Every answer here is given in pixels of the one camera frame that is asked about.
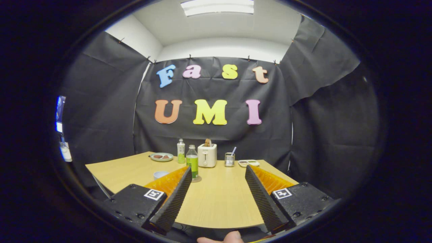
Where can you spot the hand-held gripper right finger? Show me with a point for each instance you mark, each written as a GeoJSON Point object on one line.
{"type": "Point", "coordinates": [263, 202]}

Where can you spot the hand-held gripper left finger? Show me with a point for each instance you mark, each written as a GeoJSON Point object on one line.
{"type": "Point", "coordinates": [175, 202]}

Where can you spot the round brown coaster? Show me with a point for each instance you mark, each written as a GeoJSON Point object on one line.
{"type": "Point", "coordinates": [197, 180]}

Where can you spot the white cup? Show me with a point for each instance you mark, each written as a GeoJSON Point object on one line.
{"type": "Point", "coordinates": [160, 174]}

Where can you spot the juice bottle green label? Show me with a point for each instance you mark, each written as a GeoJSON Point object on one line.
{"type": "Point", "coordinates": [192, 165]}

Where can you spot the capped bottle green label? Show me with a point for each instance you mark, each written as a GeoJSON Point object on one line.
{"type": "Point", "coordinates": [181, 152]}

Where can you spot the white divided dish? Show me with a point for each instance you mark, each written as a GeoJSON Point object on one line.
{"type": "Point", "coordinates": [248, 163]}

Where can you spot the wooden table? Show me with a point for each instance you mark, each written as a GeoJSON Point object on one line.
{"type": "Point", "coordinates": [219, 199]}

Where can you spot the pale green plate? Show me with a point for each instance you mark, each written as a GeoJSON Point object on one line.
{"type": "Point", "coordinates": [161, 160]}

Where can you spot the white toaster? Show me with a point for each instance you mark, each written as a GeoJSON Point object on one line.
{"type": "Point", "coordinates": [207, 156]}

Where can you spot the brown bread slice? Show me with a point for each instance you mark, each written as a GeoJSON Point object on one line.
{"type": "Point", "coordinates": [208, 142]}

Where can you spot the ceiling light panel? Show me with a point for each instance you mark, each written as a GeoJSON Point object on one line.
{"type": "Point", "coordinates": [217, 6]}

